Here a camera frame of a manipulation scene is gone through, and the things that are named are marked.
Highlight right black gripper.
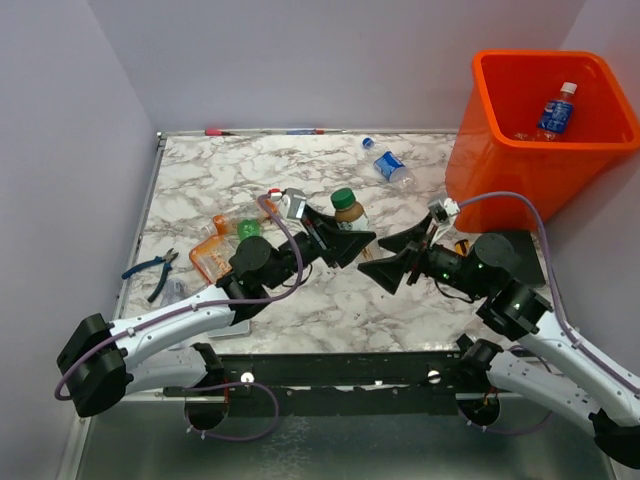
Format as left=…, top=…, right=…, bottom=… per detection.
left=358, top=212, right=488, bottom=299

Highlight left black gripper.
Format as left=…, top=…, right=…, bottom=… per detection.
left=265, top=204, right=375, bottom=291

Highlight green cap tea bottle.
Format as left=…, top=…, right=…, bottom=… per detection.
left=330, top=188, right=369, bottom=231

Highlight green plastic bottle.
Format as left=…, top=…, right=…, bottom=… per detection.
left=236, top=219, right=262, bottom=241

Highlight large orange label bottle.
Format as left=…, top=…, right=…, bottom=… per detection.
left=189, top=234, right=237, bottom=284

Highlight small blue label bottle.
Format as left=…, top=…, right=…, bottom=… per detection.
left=531, top=82, right=578, bottom=142

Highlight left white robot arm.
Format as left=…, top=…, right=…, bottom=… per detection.
left=54, top=206, right=376, bottom=417

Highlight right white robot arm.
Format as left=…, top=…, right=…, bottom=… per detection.
left=358, top=218, right=639, bottom=469

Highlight orange plastic bin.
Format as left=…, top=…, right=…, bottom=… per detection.
left=445, top=49, right=639, bottom=220

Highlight yellow pencil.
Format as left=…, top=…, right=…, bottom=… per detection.
left=454, top=239, right=471, bottom=256

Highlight orange label crushed bottle left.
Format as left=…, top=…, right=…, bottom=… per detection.
left=199, top=200, right=278, bottom=236

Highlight blue red pen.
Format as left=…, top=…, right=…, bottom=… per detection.
left=285, top=128, right=347, bottom=136

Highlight black box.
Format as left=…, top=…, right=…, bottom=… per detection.
left=499, top=230, right=546, bottom=288

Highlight clear water bottle left edge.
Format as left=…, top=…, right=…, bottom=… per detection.
left=159, top=279, right=189, bottom=308

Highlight red marker pen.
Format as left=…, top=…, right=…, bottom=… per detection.
left=204, top=128, right=234, bottom=137

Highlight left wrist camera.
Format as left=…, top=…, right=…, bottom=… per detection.
left=269, top=188, right=307, bottom=220

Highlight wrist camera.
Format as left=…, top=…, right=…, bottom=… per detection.
left=269, top=188, right=307, bottom=220
left=428, top=197, right=460, bottom=245

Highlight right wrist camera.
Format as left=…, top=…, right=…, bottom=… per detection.
left=428, top=197, right=460, bottom=245

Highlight black base frame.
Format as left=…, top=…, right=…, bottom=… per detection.
left=164, top=346, right=490, bottom=417

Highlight blue handled pliers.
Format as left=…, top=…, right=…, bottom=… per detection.
left=121, top=247, right=180, bottom=304

